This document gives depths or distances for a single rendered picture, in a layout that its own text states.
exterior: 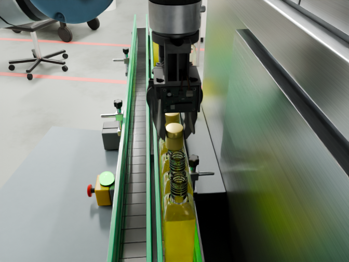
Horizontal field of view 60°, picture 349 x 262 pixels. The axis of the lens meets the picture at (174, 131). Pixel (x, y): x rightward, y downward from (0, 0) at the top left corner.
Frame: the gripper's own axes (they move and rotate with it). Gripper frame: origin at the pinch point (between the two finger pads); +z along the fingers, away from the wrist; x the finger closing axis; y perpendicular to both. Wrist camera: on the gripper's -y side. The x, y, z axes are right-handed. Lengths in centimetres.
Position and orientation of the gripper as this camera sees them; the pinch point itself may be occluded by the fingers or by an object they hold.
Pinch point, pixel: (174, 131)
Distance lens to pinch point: 58.1
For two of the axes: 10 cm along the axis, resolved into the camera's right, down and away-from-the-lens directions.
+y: 0.7, 5.9, -8.1
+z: 0.0, 8.1, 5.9
